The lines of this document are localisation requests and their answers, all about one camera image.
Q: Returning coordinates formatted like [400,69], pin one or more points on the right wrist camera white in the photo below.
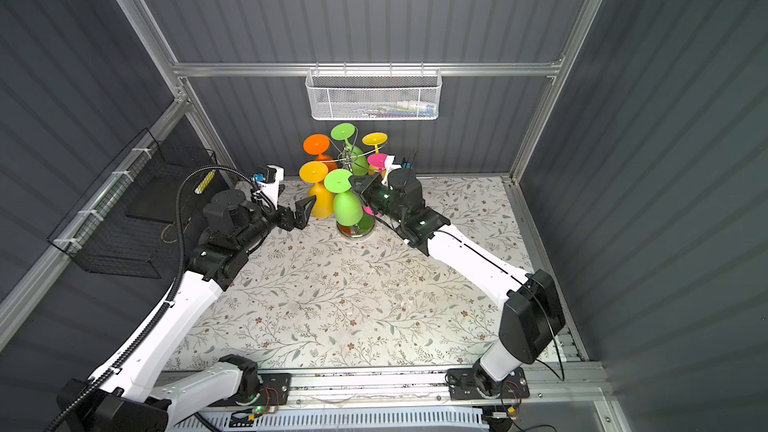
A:
[392,163]

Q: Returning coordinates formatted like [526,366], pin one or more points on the front yellow wine glass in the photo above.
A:
[314,173]

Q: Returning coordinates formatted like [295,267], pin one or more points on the yellow wine glass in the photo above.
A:
[314,173]
[375,140]

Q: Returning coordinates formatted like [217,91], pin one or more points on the yellow marker in basket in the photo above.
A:
[204,182]

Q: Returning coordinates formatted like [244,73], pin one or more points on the black wire basket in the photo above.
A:
[125,225]

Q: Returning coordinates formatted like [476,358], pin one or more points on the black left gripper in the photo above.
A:
[299,216]

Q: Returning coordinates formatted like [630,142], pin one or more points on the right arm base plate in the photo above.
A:
[475,384]

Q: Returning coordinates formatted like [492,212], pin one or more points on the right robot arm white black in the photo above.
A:
[531,311]

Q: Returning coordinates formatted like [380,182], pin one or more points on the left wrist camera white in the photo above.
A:
[266,185]

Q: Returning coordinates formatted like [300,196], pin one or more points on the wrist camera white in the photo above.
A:
[392,163]
[266,185]

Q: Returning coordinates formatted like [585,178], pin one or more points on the back yellow wine glass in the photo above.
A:
[375,140]

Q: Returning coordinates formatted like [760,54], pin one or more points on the chrome wine glass rack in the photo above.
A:
[363,228]

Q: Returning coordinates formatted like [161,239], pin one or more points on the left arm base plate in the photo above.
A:
[274,392]

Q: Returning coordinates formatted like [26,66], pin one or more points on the white wire mesh basket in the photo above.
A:
[374,95]

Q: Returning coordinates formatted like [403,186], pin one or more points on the orange wine glass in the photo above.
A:
[317,145]

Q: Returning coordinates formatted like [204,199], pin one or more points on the green wine glass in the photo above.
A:
[351,157]
[346,205]

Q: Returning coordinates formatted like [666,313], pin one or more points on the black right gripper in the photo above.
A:
[373,183]

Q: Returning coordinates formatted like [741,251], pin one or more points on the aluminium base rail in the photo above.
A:
[433,385]

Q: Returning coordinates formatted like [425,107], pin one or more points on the pink wine glass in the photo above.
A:
[377,164]

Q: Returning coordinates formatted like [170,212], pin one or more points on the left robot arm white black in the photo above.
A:
[121,394]

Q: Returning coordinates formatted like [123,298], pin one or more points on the white vented cable duct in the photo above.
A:
[437,418]

